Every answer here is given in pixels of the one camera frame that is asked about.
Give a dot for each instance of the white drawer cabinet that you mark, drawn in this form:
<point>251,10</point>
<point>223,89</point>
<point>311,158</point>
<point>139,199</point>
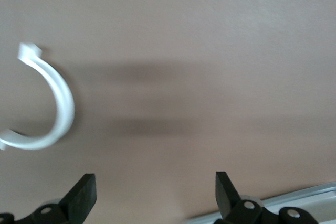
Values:
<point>302,203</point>

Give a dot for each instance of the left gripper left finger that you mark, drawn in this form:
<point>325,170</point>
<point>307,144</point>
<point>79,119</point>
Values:
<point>60,213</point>

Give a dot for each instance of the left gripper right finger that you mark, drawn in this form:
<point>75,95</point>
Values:
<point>236,211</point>

